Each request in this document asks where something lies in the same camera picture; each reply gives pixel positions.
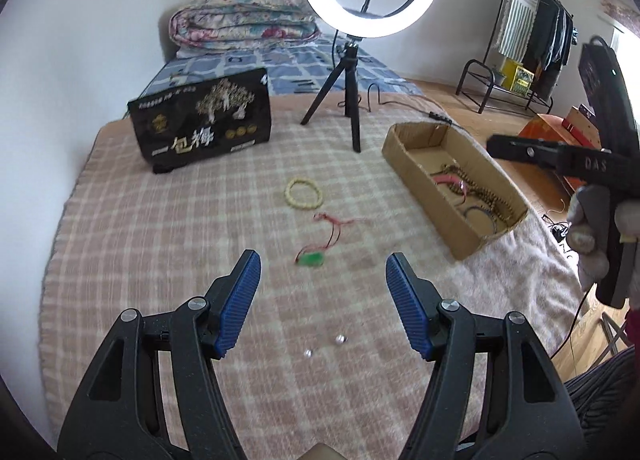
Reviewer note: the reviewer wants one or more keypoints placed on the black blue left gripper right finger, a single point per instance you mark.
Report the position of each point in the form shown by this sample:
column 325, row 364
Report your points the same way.
column 493, row 391

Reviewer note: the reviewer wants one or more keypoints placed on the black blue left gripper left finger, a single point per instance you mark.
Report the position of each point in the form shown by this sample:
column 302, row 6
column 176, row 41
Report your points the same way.
column 150, row 392

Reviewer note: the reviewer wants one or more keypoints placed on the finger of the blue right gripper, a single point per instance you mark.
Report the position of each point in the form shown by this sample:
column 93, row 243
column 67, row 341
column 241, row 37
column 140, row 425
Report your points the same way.
column 518, row 149

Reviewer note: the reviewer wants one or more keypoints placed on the red strap watch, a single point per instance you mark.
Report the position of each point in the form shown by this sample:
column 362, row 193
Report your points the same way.
column 453, row 182

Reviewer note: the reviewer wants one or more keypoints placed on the white knit gloved hand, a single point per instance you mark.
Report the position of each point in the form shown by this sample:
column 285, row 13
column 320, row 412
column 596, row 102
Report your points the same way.
column 592, row 229

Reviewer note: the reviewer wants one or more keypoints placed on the orange gift box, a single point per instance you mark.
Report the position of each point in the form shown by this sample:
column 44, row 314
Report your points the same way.
column 577, row 128

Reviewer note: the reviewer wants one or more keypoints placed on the cardboard box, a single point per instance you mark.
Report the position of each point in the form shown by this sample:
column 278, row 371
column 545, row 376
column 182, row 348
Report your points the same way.
column 418, row 150

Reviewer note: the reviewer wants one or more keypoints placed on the black clothes rack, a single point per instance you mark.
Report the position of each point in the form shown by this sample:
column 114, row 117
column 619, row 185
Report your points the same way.
column 529, row 46

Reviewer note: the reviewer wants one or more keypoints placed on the black tripod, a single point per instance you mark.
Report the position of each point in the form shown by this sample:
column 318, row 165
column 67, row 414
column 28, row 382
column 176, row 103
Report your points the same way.
column 347, row 66

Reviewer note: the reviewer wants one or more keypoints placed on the blue patterned bed sheet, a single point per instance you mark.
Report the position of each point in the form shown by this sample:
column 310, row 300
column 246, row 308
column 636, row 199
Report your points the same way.
column 291, row 69

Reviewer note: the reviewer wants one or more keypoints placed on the black snack bag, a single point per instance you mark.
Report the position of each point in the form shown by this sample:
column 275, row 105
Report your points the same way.
column 197, row 121

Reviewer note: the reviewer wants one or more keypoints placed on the folded floral quilt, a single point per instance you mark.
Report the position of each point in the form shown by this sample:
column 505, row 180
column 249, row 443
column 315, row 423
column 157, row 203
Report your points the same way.
column 222, row 25

